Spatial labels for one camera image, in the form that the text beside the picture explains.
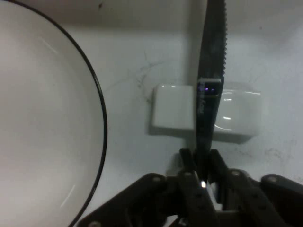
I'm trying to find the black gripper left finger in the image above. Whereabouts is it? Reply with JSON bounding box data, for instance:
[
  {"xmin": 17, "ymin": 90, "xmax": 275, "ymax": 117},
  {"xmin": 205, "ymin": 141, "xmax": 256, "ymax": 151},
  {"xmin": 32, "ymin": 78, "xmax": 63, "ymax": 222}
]
[{"xmin": 78, "ymin": 148, "xmax": 216, "ymax": 227}]

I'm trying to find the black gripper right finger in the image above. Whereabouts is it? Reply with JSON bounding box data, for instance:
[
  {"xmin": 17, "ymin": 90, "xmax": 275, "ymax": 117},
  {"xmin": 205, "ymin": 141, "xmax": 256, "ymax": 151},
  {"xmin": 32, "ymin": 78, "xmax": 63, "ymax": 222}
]
[{"xmin": 209, "ymin": 149, "xmax": 303, "ymax": 227}]

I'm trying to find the serrated steel table knife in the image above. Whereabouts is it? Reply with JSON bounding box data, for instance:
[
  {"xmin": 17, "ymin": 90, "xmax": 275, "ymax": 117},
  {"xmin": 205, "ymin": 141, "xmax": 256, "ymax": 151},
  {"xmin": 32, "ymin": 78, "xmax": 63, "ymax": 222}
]
[{"xmin": 195, "ymin": 0, "xmax": 229, "ymax": 188}]

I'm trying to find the white ceramic cutlery rest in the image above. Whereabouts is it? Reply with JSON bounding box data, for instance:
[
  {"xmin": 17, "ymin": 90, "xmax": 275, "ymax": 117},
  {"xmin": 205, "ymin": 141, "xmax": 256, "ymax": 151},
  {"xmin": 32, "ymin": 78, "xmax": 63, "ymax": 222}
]
[{"xmin": 148, "ymin": 81, "xmax": 262, "ymax": 145}]

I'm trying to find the white plate with black rim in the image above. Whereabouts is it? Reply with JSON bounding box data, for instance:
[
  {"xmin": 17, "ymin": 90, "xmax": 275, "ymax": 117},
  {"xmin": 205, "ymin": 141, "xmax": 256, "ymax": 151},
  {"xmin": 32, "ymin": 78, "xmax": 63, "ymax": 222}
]
[{"xmin": 0, "ymin": 0, "xmax": 108, "ymax": 227}]

